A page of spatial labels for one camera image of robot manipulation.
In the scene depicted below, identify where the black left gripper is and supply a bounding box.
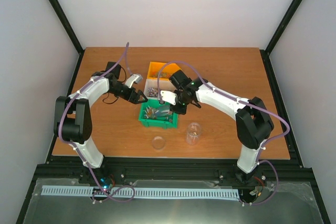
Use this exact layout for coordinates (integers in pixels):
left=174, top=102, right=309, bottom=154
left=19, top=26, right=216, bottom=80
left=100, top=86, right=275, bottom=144
left=109, top=83, right=148, bottom=104

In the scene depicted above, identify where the white plastic candy bin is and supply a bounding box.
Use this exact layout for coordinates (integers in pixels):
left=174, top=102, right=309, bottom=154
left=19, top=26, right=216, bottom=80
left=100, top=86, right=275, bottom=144
left=144, top=78, right=176, bottom=101

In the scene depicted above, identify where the green plastic candy bin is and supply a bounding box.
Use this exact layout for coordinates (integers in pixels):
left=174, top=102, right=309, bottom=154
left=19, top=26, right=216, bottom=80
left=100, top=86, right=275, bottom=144
left=139, top=99, right=178, bottom=129

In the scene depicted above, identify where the metal candy scoop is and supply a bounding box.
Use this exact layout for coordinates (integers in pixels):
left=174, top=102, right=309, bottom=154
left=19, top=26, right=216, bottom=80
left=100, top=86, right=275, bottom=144
left=154, top=104, right=173, bottom=118

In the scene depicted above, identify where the orange plastic candy bin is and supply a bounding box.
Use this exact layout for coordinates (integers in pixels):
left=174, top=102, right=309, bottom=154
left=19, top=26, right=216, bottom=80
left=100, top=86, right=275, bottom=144
left=146, top=61, right=181, bottom=84

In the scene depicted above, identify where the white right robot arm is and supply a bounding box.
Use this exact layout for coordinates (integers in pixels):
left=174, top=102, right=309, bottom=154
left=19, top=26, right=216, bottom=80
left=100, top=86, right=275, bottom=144
left=140, top=70, right=274, bottom=174

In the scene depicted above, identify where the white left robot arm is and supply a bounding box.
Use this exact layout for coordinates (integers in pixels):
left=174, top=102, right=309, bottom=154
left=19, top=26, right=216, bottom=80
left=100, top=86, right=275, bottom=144
left=54, top=62, right=148, bottom=184

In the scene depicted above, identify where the clear plastic jar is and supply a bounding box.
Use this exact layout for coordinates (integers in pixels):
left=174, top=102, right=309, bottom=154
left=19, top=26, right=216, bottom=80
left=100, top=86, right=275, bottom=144
left=186, top=122, right=202, bottom=145

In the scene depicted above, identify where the clear round jar lid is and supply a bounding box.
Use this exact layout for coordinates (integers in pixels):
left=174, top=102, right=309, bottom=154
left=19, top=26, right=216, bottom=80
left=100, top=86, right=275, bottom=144
left=151, top=136, right=166, bottom=150

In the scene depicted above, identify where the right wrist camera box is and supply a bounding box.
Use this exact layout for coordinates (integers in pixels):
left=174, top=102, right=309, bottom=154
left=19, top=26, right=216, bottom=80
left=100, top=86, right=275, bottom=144
left=160, top=90, right=177, bottom=105

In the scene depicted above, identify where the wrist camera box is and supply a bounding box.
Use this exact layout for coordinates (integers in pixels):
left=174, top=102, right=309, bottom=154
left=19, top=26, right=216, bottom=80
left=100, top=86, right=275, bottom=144
left=160, top=90, right=177, bottom=105
left=124, top=73, right=143, bottom=88

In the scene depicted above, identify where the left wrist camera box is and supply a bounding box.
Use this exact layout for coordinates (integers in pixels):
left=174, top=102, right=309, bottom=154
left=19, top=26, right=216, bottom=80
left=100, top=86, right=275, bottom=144
left=124, top=73, right=143, bottom=88

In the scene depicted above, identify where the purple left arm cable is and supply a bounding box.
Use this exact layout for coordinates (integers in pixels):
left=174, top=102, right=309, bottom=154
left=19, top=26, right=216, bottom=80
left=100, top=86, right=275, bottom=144
left=57, top=41, right=137, bottom=205

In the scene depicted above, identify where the light blue slotted cable duct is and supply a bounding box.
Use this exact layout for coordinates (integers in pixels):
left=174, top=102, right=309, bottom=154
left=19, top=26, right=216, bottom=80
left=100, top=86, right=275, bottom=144
left=40, top=185, right=239, bottom=201

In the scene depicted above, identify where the black aluminium frame base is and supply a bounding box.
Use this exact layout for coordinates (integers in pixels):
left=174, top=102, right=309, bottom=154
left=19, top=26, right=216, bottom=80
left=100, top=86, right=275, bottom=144
left=17, top=50, right=330, bottom=223

